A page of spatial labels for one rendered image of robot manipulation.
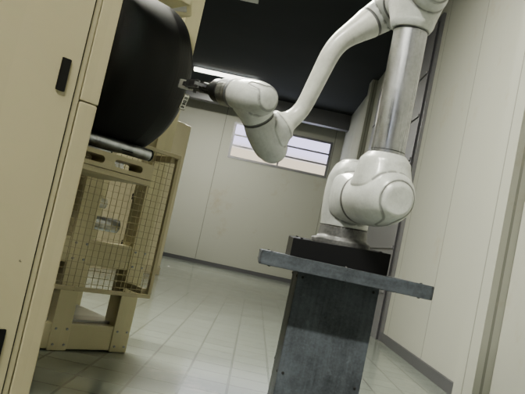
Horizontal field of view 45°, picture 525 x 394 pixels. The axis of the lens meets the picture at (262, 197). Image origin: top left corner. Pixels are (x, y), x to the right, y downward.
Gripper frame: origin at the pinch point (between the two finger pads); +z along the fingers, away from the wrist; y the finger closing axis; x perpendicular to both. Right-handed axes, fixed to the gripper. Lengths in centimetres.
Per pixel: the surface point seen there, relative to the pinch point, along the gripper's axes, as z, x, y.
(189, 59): 13.4, -10.4, -7.6
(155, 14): 19.3, -20.8, 7.4
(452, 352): 4, 91, -265
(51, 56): -39, 11, 64
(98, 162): 17.4, 34.3, 12.7
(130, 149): 20.7, 26.7, -0.3
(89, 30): -37, 2, 57
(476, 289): -15, 45, -226
